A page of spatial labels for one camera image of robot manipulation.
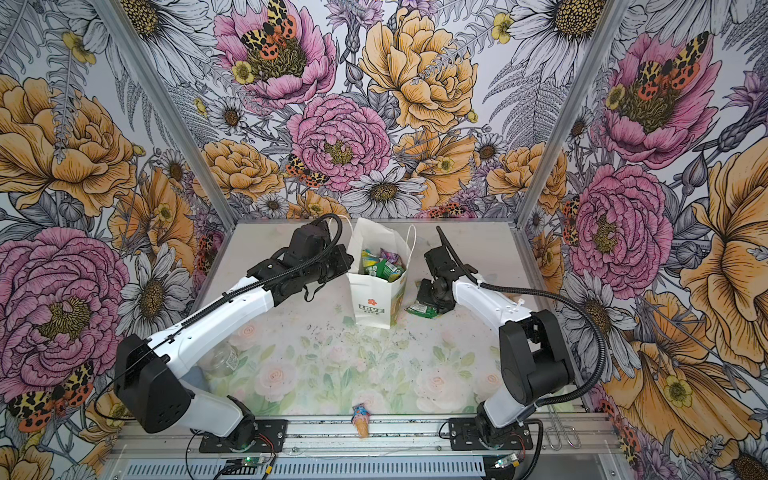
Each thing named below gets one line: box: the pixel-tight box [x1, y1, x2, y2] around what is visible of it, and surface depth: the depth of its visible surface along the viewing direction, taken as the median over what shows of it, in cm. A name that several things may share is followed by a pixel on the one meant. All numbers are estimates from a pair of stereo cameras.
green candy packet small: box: [361, 248, 406, 282], surface depth 87 cm
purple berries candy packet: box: [379, 247, 406, 270], surface depth 96 cm
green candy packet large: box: [404, 303, 439, 319], surface depth 89 cm
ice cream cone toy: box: [351, 403, 371, 439], surface depth 76 cm
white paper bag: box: [347, 218, 416, 329], surface depth 84 cm
